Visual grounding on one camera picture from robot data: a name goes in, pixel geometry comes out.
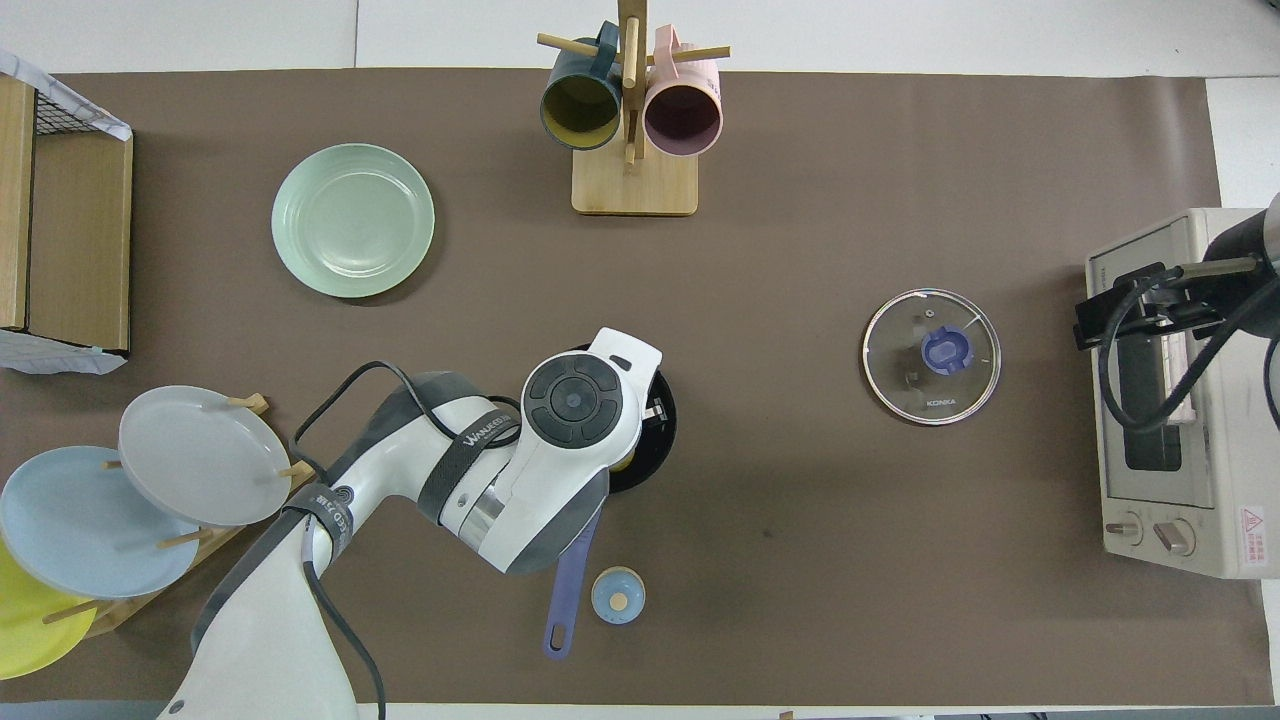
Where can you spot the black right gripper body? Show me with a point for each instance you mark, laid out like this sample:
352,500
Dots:
1180,308

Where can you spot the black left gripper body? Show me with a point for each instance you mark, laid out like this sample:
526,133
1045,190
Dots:
656,410

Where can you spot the glass lid with purple knob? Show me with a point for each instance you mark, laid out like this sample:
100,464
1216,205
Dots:
945,352

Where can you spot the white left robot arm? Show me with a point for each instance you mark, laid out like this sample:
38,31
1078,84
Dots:
300,650

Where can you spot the pale green plate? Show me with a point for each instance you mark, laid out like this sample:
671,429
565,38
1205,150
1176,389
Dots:
352,220

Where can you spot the grey plate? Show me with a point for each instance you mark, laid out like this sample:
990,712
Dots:
200,455

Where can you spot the wooden plate rack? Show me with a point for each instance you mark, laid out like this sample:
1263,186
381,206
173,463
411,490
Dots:
125,608

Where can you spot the light blue plate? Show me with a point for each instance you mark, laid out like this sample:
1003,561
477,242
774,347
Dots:
80,530

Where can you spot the yellow plate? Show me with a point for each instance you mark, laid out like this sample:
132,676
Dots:
30,630

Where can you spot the beige toaster oven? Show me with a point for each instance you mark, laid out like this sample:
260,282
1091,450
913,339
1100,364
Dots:
1160,492

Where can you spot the brown table mat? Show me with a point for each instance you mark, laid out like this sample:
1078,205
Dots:
800,550

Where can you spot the wooden mug tree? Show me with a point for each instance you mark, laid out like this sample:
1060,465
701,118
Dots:
634,185

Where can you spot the pink ribbed mug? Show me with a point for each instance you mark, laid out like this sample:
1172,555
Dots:
683,118

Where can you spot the dark teal mug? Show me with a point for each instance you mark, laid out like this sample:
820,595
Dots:
581,105

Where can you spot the white crumpled paper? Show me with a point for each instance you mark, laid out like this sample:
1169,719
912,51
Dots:
60,355

